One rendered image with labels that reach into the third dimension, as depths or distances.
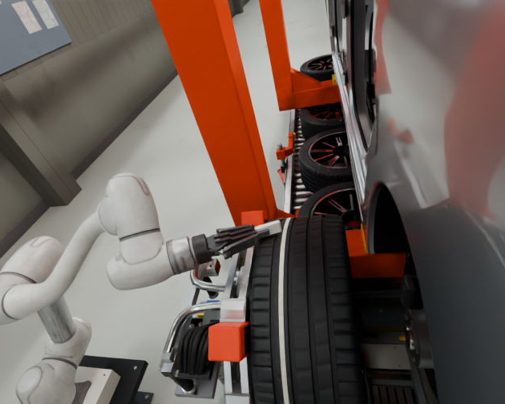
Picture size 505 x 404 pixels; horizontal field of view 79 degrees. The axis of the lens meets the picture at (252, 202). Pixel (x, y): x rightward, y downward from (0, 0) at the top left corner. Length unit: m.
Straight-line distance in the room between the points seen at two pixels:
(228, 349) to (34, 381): 1.08
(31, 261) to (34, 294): 0.20
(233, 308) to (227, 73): 0.63
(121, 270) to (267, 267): 0.34
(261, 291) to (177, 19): 0.72
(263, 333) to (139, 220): 0.39
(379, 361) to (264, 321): 1.17
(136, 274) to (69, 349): 0.96
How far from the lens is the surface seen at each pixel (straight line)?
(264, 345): 0.73
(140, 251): 0.78
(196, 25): 0.93
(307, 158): 2.33
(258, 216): 0.98
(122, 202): 0.80
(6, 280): 1.22
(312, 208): 1.88
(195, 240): 0.78
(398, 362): 1.84
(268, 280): 0.74
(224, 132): 1.02
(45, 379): 1.67
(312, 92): 3.02
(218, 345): 0.73
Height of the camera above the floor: 1.77
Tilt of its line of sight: 39 degrees down
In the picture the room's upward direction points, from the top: 17 degrees counter-clockwise
